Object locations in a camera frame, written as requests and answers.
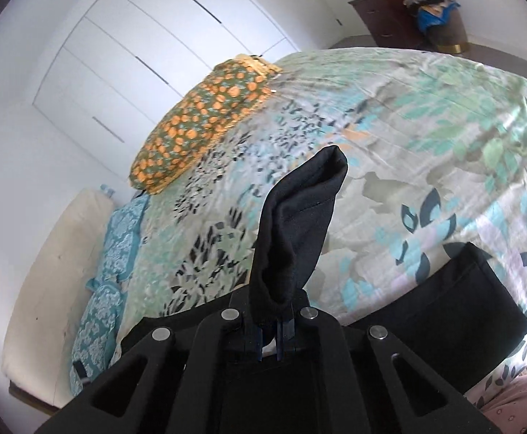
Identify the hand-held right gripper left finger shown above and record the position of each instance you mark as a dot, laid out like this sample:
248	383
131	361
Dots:
244	339

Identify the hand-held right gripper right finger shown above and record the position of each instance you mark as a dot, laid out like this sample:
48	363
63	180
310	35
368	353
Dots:
293	339

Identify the black pants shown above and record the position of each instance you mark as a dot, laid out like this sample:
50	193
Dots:
299	217

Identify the teal damask pillow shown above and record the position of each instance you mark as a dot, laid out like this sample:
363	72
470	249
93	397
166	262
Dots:
96	339
125	235

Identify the cream padded headboard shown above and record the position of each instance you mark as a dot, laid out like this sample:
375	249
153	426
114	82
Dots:
51	289

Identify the floral leaf print bed cover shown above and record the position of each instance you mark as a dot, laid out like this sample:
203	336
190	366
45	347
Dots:
381	144

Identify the orange floral green pillow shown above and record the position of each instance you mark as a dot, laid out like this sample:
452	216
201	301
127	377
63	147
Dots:
200	117

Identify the white wardrobe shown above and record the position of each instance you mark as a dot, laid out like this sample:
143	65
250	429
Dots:
155	40

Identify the dark wooden dresser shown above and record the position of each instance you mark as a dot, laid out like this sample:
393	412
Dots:
385	18

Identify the brown laundry basket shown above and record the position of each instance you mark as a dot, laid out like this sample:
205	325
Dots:
449	36

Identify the mixed clothes heap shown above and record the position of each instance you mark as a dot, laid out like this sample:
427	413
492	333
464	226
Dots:
431	2

